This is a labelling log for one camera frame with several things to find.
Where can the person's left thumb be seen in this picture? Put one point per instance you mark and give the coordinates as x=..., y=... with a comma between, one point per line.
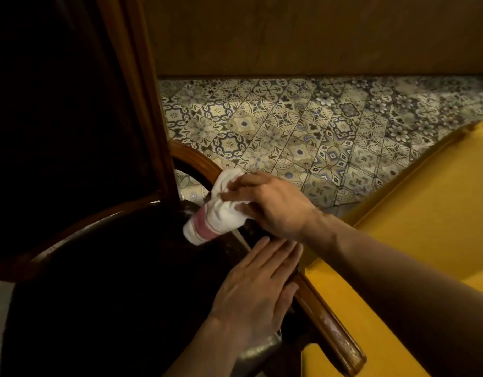
x=284, y=304

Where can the person's left middle finger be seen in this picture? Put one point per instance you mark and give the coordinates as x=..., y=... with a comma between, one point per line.
x=275, y=261

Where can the person's right hand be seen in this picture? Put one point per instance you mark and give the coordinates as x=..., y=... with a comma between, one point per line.
x=280, y=208

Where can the yellow upholstered seat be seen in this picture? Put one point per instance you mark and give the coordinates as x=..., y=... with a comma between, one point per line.
x=442, y=215

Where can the dark wooden upholstered chair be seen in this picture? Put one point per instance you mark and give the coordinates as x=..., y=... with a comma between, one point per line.
x=108, y=290

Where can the person's left forearm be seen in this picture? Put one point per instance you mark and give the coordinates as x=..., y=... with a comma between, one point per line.
x=206, y=349

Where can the person's left hand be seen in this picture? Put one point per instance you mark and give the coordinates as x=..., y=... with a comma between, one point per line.
x=253, y=298

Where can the white cloth with red stripe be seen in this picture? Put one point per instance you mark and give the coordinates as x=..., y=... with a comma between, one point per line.
x=216, y=219

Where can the person's right fingers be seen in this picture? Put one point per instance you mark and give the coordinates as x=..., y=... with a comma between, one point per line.
x=245, y=180

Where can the person's right forearm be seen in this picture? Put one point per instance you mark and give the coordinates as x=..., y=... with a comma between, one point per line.
x=383, y=286

